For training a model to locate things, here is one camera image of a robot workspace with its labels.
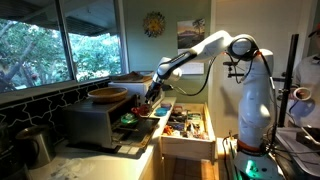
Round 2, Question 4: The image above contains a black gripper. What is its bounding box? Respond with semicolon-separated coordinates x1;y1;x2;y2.
145;74;164;108

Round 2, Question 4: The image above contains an orange packet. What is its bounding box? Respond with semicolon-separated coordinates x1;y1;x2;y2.
131;104;151;116

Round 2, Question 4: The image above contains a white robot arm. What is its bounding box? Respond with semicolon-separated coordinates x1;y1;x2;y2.
145;30;281;180

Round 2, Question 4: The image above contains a purple small bowl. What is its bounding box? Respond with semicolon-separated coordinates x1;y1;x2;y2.
160;102;172;110

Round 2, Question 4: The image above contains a teal small bowl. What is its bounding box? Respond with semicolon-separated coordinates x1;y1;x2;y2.
155;108;167;116

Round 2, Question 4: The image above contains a wooden tray on microwave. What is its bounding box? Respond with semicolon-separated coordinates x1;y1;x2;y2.
110;71;154;83

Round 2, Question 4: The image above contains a green packet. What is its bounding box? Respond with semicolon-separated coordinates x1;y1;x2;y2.
120;113;138;125

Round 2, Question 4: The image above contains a silver toaster oven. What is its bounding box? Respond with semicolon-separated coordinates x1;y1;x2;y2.
62;95;160;151

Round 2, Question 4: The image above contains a brown woven bowl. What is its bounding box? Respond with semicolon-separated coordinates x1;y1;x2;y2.
88;87;128;103

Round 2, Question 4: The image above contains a white microwave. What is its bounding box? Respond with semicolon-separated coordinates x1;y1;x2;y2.
108;80;165;108

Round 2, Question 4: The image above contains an open wooden drawer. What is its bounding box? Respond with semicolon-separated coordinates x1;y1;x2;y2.
161;103;216;162

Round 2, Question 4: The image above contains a steel kettle pot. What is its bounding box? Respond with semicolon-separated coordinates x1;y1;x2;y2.
15;125;56;169

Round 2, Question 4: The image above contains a person in grey shirt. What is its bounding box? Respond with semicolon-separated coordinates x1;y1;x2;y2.
289;23;320;128

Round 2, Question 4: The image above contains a sun wall ornament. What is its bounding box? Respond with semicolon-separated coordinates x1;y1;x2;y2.
143;11;166;38

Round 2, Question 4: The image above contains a landscape wall calendar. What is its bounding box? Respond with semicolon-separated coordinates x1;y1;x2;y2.
177;18;205;75

